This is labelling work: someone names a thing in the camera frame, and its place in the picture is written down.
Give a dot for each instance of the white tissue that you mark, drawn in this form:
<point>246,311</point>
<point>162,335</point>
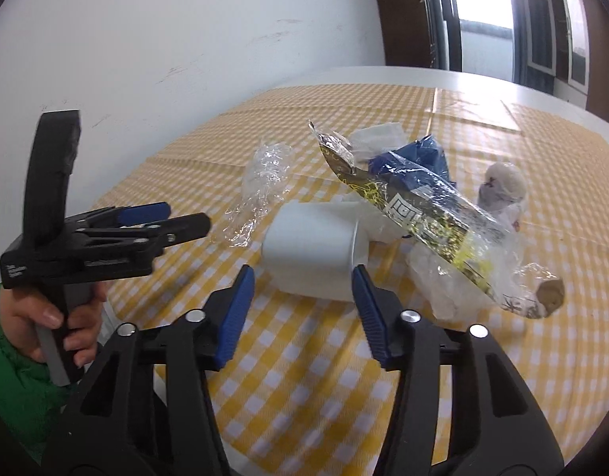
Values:
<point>379,136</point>

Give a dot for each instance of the brown glass door cabinet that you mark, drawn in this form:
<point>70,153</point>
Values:
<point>577,34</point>

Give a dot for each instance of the clear plastic wrap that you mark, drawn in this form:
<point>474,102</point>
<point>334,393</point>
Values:
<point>265,173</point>

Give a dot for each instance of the blue plastic bag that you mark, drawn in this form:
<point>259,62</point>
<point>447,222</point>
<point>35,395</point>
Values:
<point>413,158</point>

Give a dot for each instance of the clear plastic bag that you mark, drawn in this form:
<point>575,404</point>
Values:
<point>443,287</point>

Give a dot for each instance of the person's left hand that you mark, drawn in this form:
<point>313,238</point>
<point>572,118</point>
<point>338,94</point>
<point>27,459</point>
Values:
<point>84,334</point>

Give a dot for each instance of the yellow checkered tablecloth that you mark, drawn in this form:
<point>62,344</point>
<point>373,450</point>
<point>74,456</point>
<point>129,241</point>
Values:
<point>294,396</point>

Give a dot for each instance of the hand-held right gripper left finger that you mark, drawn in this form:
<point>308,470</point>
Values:
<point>232,317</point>

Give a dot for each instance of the crumpled white paper ball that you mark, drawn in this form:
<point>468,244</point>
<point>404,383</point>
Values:
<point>502,186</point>

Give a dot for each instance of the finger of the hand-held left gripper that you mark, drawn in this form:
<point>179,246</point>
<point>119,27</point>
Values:
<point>185,228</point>
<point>143,212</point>

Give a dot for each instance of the grey glass door cabinet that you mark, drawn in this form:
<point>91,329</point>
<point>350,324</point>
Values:
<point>540,29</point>

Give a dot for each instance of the gold and black snack wrapper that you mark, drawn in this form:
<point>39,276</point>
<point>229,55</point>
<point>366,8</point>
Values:
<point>423,218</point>

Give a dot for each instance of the white paper cup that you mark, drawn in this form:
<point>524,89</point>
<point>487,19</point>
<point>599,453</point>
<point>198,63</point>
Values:
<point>309,248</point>

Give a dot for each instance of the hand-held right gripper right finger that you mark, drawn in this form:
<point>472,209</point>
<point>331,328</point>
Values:
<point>371,317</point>

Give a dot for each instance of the brown door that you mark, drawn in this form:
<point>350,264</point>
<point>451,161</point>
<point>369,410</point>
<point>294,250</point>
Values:
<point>403,15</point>

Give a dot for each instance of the person's left forearm green sleeve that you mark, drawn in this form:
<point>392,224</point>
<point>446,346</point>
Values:
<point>12,386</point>

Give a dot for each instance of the white table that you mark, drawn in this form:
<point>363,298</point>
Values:
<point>408,77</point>

